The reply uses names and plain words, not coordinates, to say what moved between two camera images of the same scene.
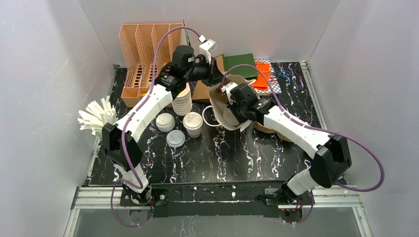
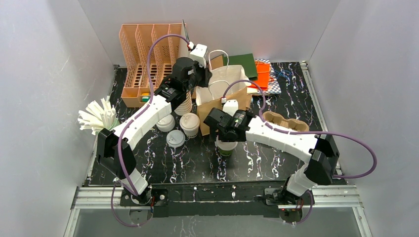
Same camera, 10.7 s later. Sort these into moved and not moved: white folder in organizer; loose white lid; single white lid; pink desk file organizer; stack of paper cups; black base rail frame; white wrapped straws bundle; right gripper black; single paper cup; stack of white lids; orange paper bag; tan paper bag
Moved: tan paper bag; right gripper black; single paper cup; single white lid
Not moved: white wrapped straws bundle; pink desk file organizer; black base rail frame; stack of paper cups; orange paper bag; white folder in organizer; stack of white lids; loose white lid
